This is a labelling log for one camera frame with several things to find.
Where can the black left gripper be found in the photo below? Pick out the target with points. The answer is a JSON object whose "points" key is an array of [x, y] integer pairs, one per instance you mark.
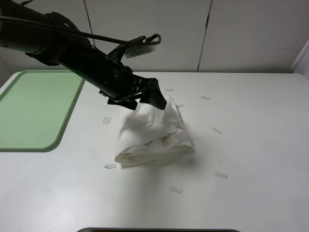
{"points": [[122, 88]]}

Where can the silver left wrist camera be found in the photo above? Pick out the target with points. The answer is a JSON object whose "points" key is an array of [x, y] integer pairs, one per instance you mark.
{"points": [[138, 50]]}

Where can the white short sleeve t-shirt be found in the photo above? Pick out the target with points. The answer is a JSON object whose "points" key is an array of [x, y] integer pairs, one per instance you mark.
{"points": [[149, 134]]}

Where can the light green plastic tray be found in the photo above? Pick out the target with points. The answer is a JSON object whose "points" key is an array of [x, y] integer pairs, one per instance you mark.
{"points": [[35, 108]]}

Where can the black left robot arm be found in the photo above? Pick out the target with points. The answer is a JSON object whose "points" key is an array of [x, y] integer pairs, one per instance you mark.
{"points": [[53, 39]]}

